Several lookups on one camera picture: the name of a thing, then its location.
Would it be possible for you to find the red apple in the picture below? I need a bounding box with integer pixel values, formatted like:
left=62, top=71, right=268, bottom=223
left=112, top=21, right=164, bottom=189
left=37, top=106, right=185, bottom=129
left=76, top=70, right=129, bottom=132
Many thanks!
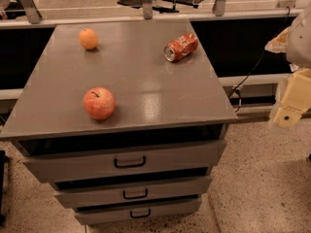
left=83, top=87, right=116, bottom=120

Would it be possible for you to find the red soda can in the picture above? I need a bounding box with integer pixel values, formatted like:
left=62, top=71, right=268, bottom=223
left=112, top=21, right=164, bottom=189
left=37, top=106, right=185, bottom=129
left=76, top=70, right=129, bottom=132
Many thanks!
left=163, top=33, right=198, bottom=62

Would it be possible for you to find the bottom grey drawer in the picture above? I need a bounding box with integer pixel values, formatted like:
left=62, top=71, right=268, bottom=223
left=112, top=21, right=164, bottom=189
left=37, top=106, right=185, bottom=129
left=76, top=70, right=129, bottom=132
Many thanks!
left=75, top=196, right=201, bottom=225

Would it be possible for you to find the orange fruit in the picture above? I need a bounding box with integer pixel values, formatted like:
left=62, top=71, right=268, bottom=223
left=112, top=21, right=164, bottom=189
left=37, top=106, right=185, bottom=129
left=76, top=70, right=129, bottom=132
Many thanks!
left=79, top=28, right=98, bottom=50

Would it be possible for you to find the grey drawer cabinet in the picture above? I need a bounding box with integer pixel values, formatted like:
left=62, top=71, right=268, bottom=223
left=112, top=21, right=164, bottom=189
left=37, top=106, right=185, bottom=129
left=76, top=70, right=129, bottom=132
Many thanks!
left=1, top=21, right=236, bottom=213

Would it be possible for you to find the grey metal railing frame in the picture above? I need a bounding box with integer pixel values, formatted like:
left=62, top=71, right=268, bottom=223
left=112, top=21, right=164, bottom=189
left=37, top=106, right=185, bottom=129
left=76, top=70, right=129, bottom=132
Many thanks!
left=0, top=0, right=311, bottom=29

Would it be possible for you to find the middle grey drawer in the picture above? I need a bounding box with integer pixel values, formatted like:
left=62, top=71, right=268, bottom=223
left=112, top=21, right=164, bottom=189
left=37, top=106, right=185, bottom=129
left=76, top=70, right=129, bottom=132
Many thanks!
left=54, top=176, right=211, bottom=209

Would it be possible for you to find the grey drawer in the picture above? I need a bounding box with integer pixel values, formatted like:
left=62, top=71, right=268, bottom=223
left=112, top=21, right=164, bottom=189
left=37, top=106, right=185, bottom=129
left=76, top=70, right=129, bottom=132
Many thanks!
left=54, top=176, right=211, bottom=209
left=23, top=140, right=226, bottom=183
left=75, top=196, right=201, bottom=225

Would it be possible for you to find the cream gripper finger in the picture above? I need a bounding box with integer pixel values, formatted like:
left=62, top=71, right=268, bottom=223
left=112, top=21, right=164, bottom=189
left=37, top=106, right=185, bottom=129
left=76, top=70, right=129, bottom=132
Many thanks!
left=272, top=68, right=311, bottom=128
left=264, top=28, right=289, bottom=53

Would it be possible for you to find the top grey drawer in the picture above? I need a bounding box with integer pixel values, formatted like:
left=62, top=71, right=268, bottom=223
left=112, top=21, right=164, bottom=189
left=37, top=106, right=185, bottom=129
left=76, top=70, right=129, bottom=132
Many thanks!
left=23, top=140, right=226, bottom=183

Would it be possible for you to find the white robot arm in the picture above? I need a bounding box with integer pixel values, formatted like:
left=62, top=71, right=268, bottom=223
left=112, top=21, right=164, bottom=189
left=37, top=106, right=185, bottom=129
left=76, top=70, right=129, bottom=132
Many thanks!
left=264, top=4, right=311, bottom=128

